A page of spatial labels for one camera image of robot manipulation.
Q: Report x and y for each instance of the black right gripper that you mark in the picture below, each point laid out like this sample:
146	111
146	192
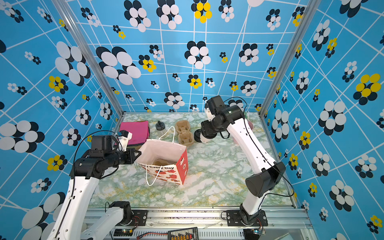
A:
206	128

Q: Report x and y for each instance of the glass sugar jar black lid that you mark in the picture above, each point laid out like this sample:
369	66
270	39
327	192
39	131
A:
160	128

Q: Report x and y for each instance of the white paper coffee cup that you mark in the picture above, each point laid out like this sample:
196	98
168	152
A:
206	139

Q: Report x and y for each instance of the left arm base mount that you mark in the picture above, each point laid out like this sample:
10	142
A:
138	219

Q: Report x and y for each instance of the pink straw holder cup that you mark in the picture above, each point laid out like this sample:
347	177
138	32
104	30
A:
250	125

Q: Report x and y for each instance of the black battery charger device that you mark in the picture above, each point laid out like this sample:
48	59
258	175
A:
184	234

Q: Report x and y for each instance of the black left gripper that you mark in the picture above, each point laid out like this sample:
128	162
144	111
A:
131	158

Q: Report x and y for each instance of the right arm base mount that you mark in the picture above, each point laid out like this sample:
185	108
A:
234	218

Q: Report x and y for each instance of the single pulp cup carrier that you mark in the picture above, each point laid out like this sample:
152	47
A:
160	163

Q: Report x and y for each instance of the pink paper napkin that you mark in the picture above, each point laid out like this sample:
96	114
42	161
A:
140	132

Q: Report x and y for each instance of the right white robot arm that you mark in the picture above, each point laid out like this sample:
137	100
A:
267	172

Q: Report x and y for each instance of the white red paper gift bag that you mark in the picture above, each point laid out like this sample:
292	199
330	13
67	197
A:
174	153

